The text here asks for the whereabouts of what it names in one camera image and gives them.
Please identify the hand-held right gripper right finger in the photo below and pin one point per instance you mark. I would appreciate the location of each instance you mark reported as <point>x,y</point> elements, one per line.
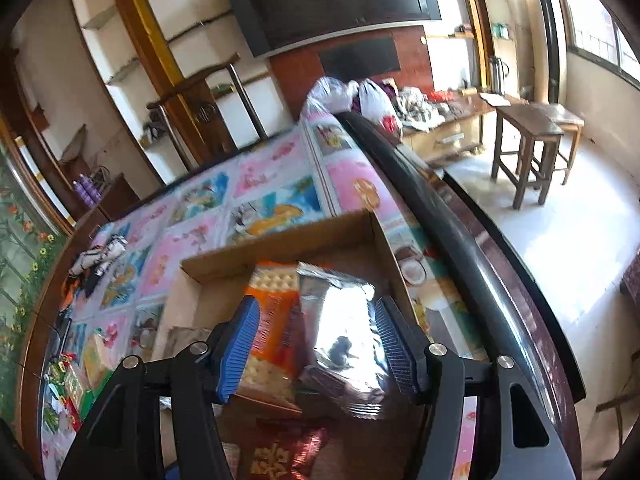
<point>395,355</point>

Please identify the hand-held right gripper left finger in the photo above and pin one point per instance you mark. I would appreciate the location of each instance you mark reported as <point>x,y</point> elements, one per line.
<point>240,350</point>

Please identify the orange cracker packet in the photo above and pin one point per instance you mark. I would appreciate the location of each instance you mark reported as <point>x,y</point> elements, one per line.
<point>272,305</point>

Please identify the large silver foil snack packet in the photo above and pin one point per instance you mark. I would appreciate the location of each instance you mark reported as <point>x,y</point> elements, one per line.
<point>340,320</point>

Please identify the red gold striped snack packet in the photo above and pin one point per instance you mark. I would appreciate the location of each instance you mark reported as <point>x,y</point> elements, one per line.
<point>285,455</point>

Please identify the cardboard box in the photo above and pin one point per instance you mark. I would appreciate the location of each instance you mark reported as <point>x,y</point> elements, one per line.
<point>320,240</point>

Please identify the green yellow cracker packet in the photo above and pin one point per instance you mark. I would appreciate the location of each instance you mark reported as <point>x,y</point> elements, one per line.
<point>97,357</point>
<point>76,385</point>

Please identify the orange black cloth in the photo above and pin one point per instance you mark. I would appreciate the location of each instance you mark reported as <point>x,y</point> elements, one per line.
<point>85,287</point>

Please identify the white patterned scarf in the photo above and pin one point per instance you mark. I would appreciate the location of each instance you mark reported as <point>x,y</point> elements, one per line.
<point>100,255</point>

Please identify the printed tablecloth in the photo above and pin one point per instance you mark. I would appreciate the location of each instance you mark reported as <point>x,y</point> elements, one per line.
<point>270,175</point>

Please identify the black tray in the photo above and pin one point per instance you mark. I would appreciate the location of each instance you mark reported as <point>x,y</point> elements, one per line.
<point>61,335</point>

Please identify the green white snack packet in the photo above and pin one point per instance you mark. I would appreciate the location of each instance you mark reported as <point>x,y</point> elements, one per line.
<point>56,416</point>

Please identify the wooden side cabinet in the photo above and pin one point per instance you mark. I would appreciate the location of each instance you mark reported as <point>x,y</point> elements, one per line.
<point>117,197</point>

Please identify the purple bottle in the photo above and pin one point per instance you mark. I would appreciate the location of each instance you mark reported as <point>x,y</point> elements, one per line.
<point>83,194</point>
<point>93,187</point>

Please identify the low wooden television cabinet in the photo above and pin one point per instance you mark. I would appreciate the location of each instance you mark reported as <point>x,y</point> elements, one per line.
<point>450,135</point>

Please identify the dark crumpled bag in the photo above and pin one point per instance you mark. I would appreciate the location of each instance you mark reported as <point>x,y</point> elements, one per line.
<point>155,134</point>

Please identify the wooden chair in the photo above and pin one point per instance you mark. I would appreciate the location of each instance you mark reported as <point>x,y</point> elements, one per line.
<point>205,105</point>

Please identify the white plastic bag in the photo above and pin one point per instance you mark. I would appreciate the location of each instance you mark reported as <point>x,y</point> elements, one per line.
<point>380,105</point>
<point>330,97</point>

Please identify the wooden stool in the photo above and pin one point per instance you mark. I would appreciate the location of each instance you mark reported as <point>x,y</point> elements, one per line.
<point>525,130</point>
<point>565,117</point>

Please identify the steel kettle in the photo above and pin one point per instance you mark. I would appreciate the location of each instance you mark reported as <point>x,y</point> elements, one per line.
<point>498,75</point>

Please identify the window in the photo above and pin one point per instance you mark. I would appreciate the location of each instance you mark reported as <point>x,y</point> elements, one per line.
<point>600,35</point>

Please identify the flower wall mural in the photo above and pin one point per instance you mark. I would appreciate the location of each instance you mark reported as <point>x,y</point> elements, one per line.
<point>20,270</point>

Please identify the black wall panel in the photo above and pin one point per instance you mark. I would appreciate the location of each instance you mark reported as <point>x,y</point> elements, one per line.
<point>360,56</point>

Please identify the white wall shelves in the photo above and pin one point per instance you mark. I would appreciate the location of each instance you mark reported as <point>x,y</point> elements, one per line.
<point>125,20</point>

